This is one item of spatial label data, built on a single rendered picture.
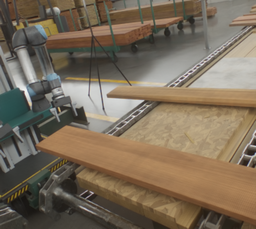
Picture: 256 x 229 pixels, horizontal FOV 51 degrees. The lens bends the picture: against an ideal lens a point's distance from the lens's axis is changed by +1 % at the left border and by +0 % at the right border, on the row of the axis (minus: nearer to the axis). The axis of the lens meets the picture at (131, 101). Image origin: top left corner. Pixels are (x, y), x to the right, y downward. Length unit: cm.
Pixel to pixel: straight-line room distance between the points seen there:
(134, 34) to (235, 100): 471
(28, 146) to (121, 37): 378
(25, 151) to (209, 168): 185
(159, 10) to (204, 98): 761
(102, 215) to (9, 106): 146
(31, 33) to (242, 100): 146
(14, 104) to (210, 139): 160
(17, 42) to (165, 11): 712
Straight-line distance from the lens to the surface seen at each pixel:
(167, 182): 91
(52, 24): 1066
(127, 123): 138
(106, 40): 610
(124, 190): 99
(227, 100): 141
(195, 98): 146
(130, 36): 583
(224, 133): 121
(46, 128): 331
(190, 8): 840
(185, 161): 99
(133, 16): 958
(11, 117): 230
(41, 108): 223
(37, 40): 208
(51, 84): 192
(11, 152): 247
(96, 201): 226
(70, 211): 125
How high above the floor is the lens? 147
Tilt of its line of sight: 22 degrees down
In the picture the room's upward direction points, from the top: 13 degrees counter-clockwise
